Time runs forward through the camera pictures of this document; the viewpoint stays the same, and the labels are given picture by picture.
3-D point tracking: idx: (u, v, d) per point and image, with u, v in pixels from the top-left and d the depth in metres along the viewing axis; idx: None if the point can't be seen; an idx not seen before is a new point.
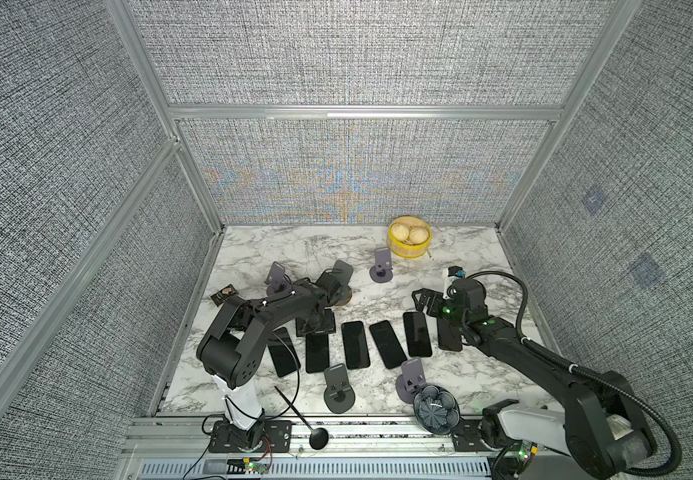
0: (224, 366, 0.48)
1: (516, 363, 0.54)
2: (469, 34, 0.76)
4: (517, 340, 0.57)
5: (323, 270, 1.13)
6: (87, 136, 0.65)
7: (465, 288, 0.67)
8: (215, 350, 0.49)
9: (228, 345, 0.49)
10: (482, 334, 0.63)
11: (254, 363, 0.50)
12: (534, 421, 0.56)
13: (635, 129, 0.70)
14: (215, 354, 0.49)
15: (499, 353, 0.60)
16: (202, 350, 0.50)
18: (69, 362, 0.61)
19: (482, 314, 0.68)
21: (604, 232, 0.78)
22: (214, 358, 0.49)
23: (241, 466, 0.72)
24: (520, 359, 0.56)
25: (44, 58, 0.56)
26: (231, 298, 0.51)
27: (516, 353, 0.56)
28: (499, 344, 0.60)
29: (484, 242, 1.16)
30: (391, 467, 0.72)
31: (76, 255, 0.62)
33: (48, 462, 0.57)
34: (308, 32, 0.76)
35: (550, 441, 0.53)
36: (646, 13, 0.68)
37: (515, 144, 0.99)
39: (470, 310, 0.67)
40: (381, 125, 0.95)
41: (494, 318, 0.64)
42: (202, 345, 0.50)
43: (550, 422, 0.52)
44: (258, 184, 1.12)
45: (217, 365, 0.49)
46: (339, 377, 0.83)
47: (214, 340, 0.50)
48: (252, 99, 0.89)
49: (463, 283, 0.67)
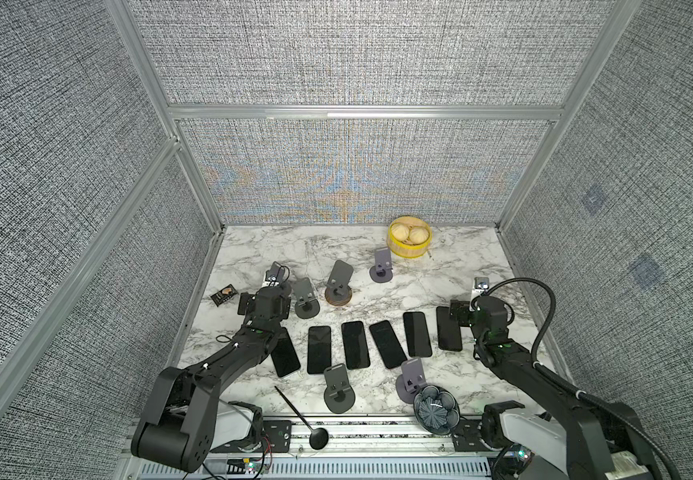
0: (174, 450, 0.41)
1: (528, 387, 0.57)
2: (469, 34, 0.76)
4: (528, 364, 0.57)
5: (323, 270, 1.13)
6: (87, 136, 0.65)
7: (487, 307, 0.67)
8: (156, 436, 0.42)
9: (172, 428, 0.42)
10: (496, 356, 0.64)
11: (208, 437, 0.44)
12: (537, 431, 0.55)
13: (635, 129, 0.70)
14: (156, 441, 0.41)
15: (510, 373, 0.61)
16: (141, 444, 0.41)
18: (69, 362, 0.61)
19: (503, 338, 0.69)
21: (604, 232, 0.78)
22: (155, 446, 0.41)
23: (241, 466, 0.72)
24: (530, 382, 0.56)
25: (44, 58, 0.56)
26: (165, 372, 0.45)
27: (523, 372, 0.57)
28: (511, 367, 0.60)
29: (484, 242, 1.16)
30: (391, 467, 0.72)
31: (76, 256, 0.62)
33: (48, 462, 0.57)
34: (308, 32, 0.76)
35: (546, 451, 0.54)
36: (646, 13, 0.68)
37: (515, 144, 0.99)
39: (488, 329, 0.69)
40: (381, 125, 0.95)
41: (509, 341, 0.65)
42: (138, 436, 0.42)
43: (555, 437, 0.51)
44: (258, 183, 1.12)
45: (165, 456, 0.41)
46: (339, 377, 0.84)
47: (152, 427, 0.42)
48: (251, 99, 0.89)
49: (487, 302, 0.67)
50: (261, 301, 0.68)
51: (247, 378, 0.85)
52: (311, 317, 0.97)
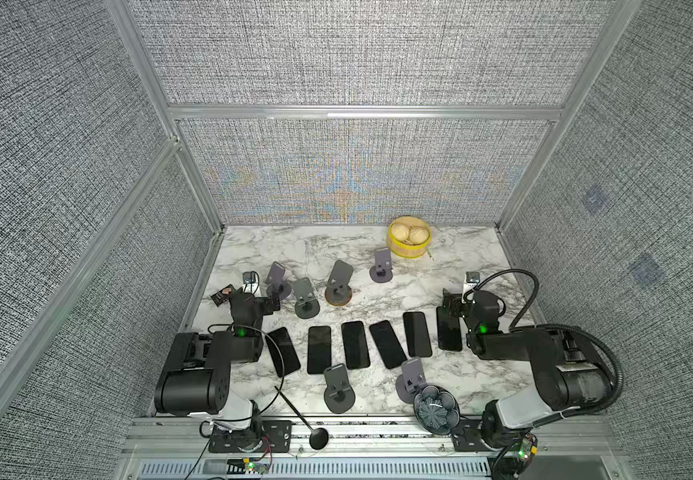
0: (199, 387, 0.45)
1: (507, 347, 0.64)
2: (469, 34, 0.76)
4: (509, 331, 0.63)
5: (322, 270, 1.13)
6: (87, 136, 0.65)
7: (479, 301, 0.74)
8: (178, 385, 0.45)
9: (189, 375, 0.46)
10: (482, 343, 0.72)
11: (224, 383, 0.47)
12: (520, 393, 0.59)
13: (635, 129, 0.70)
14: (180, 389, 0.44)
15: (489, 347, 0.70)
16: (164, 396, 0.44)
18: (69, 362, 0.61)
19: (491, 328, 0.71)
21: (604, 232, 0.78)
22: (179, 393, 0.44)
23: (241, 466, 0.72)
24: (506, 342, 0.64)
25: (44, 58, 0.56)
26: (178, 339, 0.50)
27: (500, 337, 0.66)
28: (494, 348, 0.68)
29: (484, 242, 1.16)
30: (391, 467, 0.72)
31: (76, 256, 0.62)
33: (48, 462, 0.57)
34: (308, 32, 0.76)
35: (530, 398, 0.56)
36: (646, 13, 0.68)
37: (515, 144, 0.99)
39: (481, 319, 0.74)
40: (381, 125, 0.95)
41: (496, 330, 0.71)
42: (159, 393, 0.44)
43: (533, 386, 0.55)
44: (259, 184, 1.12)
45: (189, 396, 0.44)
46: (339, 377, 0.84)
47: (172, 382, 0.45)
48: (251, 99, 0.89)
49: (480, 298, 0.74)
50: (239, 310, 0.70)
51: (247, 378, 0.85)
52: (311, 317, 0.97)
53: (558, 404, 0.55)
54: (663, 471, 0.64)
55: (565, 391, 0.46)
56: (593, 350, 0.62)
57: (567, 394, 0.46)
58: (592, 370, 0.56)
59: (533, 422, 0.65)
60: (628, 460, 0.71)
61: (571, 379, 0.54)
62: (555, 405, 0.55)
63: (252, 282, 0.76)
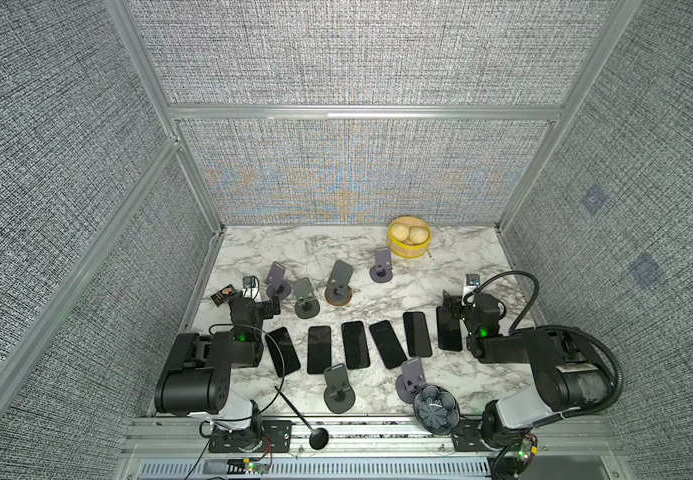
0: (198, 387, 0.45)
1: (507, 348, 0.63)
2: (469, 34, 0.76)
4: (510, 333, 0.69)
5: (322, 271, 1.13)
6: (87, 136, 0.65)
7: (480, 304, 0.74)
8: (178, 385, 0.45)
9: (190, 375, 0.46)
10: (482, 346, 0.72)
11: (225, 383, 0.47)
12: (520, 392, 0.59)
13: (635, 129, 0.70)
14: (181, 389, 0.44)
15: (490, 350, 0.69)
16: (164, 396, 0.44)
18: (69, 362, 0.61)
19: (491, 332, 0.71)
21: (604, 232, 0.78)
22: (179, 393, 0.44)
23: (242, 466, 0.72)
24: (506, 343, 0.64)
25: (44, 58, 0.56)
26: (180, 340, 0.50)
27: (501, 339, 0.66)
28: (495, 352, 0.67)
29: (484, 242, 1.16)
30: (391, 467, 0.72)
31: (76, 256, 0.62)
33: (48, 462, 0.57)
34: (307, 32, 0.76)
35: (530, 398, 0.56)
36: (646, 13, 0.68)
37: (515, 144, 0.99)
39: (481, 322, 0.74)
40: (381, 125, 0.95)
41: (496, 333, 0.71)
42: (160, 393, 0.44)
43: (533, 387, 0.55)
44: (259, 184, 1.12)
45: (190, 395, 0.44)
46: (339, 376, 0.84)
47: (172, 382, 0.45)
48: (251, 99, 0.89)
49: (482, 300, 0.73)
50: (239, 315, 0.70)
51: (247, 378, 0.85)
52: (310, 317, 0.97)
53: (558, 405, 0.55)
54: (663, 471, 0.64)
55: (565, 391, 0.46)
56: (593, 350, 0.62)
57: (567, 394, 0.46)
58: (593, 371, 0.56)
59: (533, 422, 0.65)
60: (628, 460, 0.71)
61: (571, 380, 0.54)
62: (556, 406, 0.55)
63: (252, 287, 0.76)
